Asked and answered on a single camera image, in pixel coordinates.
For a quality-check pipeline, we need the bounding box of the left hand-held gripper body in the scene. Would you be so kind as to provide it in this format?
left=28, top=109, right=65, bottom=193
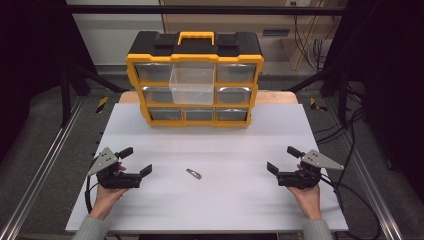
left=88, top=147, right=143, bottom=190

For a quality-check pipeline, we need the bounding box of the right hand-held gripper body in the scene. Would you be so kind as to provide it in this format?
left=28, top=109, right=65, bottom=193
left=276, top=149, right=345, bottom=190

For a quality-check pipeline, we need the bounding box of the small metal clip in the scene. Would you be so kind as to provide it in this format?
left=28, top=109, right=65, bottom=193
left=185, top=168, right=203, bottom=180

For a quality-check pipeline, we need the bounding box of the clear plastic storage drawer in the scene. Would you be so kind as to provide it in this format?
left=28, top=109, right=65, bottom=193
left=168, top=62, right=216, bottom=106

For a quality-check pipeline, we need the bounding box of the yellow black organizer cabinet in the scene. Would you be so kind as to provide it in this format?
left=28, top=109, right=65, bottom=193
left=125, top=30, right=265, bottom=128

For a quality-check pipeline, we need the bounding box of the person's left hand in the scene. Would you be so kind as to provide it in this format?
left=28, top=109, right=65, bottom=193
left=89, top=184, right=130, bottom=221

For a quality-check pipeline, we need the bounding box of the person's right hand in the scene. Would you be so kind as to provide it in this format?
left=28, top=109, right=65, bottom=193
left=287, top=182, right=323, bottom=221

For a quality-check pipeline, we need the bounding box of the black yellow hazard tape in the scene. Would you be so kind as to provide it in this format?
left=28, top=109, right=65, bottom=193
left=95, top=96, right=109, bottom=114
left=309, top=97, right=328, bottom=113

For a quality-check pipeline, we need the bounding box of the grid of clear plastic drawers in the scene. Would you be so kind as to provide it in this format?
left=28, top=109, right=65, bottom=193
left=134, top=62, right=258, bottom=122

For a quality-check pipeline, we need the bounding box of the dark curtain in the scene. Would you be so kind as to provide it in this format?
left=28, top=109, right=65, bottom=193
left=0, top=0, right=98, bottom=161
left=324, top=0, right=424, bottom=198

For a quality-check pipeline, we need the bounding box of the left hand-held gripper black cable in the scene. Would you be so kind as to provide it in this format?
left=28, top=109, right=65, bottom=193
left=84, top=159, right=101, bottom=214

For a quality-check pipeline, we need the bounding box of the hand-held gripper black cable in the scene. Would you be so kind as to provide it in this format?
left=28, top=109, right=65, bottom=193
left=319, top=173, right=382, bottom=240
left=84, top=159, right=101, bottom=214

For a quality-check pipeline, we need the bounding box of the black floor cable bundle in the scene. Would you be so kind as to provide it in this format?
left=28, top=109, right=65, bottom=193
left=313, top=81, right=368, bottom=146

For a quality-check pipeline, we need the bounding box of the right hand-held gripper black cable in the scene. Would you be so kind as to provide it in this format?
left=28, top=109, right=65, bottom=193
left=319, top=173, right=382, bottom=240

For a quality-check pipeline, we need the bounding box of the aluminium floor rail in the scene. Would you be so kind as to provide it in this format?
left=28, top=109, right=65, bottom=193
left=0, top=96, right=85, bottom=240
left=324, top=99, right=405, bottom=240

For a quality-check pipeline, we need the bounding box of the black metal frame stand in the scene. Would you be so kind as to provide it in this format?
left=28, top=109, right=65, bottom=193
left=285, top=64, right=351, bottom=126
left=60, top=63, right=129, bottom=128

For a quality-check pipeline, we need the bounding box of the hanging black cable bundle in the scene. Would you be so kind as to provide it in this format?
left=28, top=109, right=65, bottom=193
left=292, top=13, right=341, bottom=72

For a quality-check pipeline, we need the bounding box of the black horizontal frame bar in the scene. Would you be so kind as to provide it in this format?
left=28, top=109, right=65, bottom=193
left=66, top=4, right=348, bottom=16

